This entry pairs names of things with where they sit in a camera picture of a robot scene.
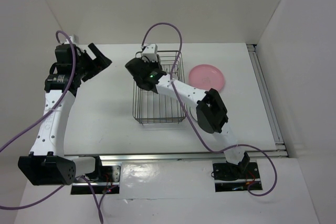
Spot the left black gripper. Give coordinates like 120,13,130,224
73,43,111,82

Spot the white plate dark rim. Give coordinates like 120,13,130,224
189,108,198,123

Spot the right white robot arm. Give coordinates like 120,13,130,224
125,58,250,178

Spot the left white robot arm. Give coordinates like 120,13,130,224
18,43,112,186

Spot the pink plastic plate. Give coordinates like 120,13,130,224
188,64,225,91

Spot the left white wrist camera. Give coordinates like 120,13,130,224
69,34,79,45

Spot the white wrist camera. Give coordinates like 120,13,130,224
69,34,79,45
141,44,160,63

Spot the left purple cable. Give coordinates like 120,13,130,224
0,30,119,224

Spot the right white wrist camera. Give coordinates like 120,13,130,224
141,44,160,63

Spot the dark wire dish rack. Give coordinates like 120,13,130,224
132,50,186,125

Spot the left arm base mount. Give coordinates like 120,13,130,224
70,163,122,195

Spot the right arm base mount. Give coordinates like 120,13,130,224
211,162,263,192

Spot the aluminium rail front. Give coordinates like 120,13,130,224
62,151,289,164

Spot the aluminium rail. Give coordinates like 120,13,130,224
62,151,289,164
246,44,289,158

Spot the aluminium rail right side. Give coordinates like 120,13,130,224
246,44,289,158

